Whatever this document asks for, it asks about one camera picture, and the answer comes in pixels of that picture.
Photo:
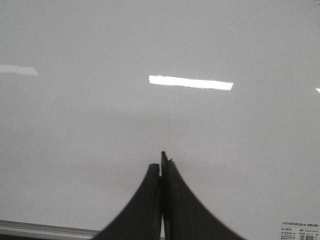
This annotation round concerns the white whiteboard with aluminium frame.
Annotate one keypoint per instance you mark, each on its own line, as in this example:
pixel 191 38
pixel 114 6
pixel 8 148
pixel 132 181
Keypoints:
pixel 93 91

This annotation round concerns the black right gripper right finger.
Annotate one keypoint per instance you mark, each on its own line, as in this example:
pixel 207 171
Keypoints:
pixel 185 217

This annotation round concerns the white product label sticker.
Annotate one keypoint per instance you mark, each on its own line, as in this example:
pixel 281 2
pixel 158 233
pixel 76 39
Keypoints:
pixel 295 230

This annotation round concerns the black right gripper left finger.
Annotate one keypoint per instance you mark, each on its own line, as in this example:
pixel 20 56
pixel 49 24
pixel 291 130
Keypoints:
pixel 141 218

